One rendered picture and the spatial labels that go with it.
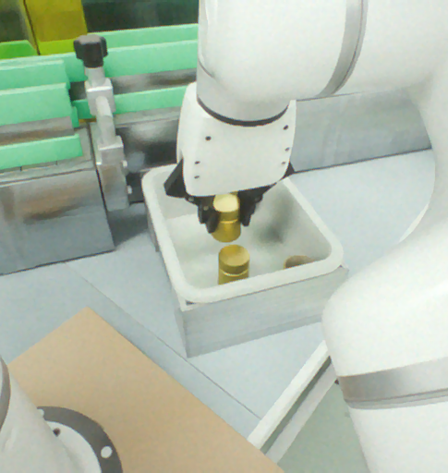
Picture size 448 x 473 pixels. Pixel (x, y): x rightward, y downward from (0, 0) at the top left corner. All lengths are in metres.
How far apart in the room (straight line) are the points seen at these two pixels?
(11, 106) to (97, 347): 0.25
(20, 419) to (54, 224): 0.30
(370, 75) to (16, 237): 0.42
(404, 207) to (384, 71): 0.45
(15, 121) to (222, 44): 0.31
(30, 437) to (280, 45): 0.23
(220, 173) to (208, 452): 0.23
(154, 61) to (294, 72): 0.37
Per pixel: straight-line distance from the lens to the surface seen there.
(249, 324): 0.42
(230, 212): 0.43
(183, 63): 0.56
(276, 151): 0.37
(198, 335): 0.40
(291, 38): 0.19
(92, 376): 0.41
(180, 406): 0.38
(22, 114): 0.46
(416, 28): 0.22
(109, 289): 0.50
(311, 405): 1.04
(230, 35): 0.19
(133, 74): 0.55
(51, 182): 0.48
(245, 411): 0.41
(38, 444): 0.27
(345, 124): 0.68
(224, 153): 0.35
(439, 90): 0.25
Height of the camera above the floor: 1.12
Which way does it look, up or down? 42 degrees down
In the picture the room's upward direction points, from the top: straight up
